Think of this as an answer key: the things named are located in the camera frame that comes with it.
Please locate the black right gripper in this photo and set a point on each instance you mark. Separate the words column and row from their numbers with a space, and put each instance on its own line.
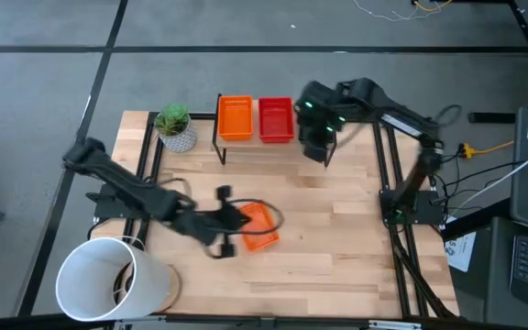
column 316, row 126

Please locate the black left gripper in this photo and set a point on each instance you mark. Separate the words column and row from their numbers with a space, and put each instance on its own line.
column 213, row 224

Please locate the orange slotted plastic basket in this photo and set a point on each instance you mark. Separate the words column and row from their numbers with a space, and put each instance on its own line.
column 259, row 222
column 235, row 119

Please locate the red slotted plastic basket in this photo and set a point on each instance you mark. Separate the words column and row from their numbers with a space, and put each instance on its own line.
column 275, row 121

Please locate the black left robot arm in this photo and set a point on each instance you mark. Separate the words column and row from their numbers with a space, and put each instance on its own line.
column 126, row 183

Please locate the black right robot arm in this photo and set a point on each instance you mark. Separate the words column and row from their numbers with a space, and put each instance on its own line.
column 369, row 96

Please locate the succulent in white patterned pot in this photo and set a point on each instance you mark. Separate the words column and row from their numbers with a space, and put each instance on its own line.
column 178, row 130

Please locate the white printed paper sheet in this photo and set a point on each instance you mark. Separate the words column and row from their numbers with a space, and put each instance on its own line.
column 460, row 251

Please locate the short black bar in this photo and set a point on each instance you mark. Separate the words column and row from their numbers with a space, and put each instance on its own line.
column 491, row 117

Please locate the wooden shelf with black frame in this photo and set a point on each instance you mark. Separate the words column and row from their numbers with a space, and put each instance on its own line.
column 245, row 143

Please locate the black aluminium frame rail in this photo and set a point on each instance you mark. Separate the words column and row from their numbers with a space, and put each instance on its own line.
column 385, row 183
column 413, row 256
column 227, row 322
column 147, row 137
column 156, row 158

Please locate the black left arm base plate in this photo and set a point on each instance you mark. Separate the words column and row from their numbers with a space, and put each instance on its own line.
column 108, row 208

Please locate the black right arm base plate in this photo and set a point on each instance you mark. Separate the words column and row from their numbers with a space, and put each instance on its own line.
column 422, row 211

